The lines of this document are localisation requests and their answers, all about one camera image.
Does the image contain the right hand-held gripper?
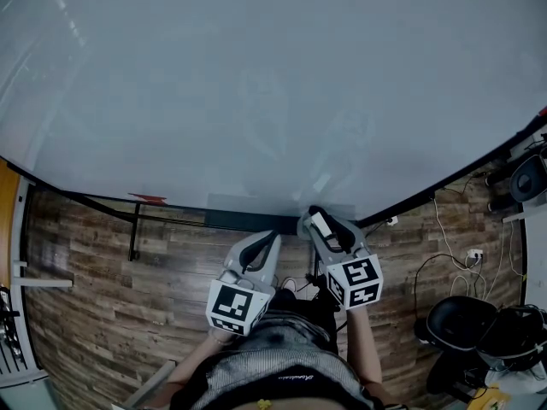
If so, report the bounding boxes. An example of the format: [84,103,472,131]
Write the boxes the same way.
[297,205,383,311]

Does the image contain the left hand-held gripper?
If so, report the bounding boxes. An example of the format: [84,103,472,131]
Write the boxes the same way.
[205,230,284,337]

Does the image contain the white eraser block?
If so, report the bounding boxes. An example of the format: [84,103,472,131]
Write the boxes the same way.
[310,211,332,237]

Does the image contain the person's left forearm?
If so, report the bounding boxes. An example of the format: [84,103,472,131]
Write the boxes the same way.
[166,329,240,401]

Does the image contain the person's right forearm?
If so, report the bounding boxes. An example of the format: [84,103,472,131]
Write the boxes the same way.
[345,305,385,386]

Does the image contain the large white whiteboard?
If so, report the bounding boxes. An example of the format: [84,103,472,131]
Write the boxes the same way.
[0,0,547,230]

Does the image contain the person's dark trousers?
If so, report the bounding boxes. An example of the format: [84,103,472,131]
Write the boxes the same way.
[271,288,343,358]

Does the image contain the person's grey knit top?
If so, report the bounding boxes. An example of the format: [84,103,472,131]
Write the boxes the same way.
[168,312,385,410]

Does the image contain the round wooden table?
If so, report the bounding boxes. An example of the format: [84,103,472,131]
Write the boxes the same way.
[473,382,512,410]

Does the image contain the white slatted rack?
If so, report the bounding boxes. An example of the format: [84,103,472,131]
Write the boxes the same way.
[0,286,50,378]

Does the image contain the black cable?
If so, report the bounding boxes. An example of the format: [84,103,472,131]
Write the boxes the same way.
[297,271,330,301]
[413,252,471,315]

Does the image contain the white cable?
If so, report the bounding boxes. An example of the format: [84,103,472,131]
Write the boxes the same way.
[432,196,526,302]

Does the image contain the wooden table with white frame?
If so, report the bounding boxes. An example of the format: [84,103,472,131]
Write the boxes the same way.
[0,158,76,290]

